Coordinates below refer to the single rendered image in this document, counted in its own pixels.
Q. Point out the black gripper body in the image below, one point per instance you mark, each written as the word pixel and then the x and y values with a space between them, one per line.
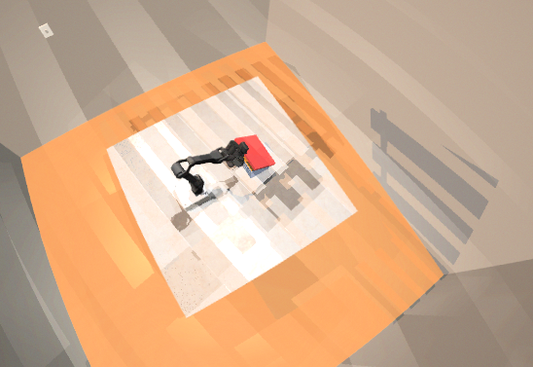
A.
pixel 242 148

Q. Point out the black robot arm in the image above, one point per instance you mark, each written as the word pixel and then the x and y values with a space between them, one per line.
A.
pixel 215 157

